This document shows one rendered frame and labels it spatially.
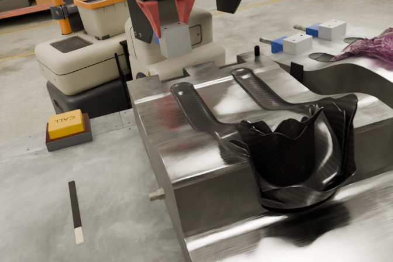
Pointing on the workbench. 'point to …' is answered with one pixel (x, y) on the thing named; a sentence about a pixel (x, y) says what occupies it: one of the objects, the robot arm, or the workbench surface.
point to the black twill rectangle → (296, 71)
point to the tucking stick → (75, 213)
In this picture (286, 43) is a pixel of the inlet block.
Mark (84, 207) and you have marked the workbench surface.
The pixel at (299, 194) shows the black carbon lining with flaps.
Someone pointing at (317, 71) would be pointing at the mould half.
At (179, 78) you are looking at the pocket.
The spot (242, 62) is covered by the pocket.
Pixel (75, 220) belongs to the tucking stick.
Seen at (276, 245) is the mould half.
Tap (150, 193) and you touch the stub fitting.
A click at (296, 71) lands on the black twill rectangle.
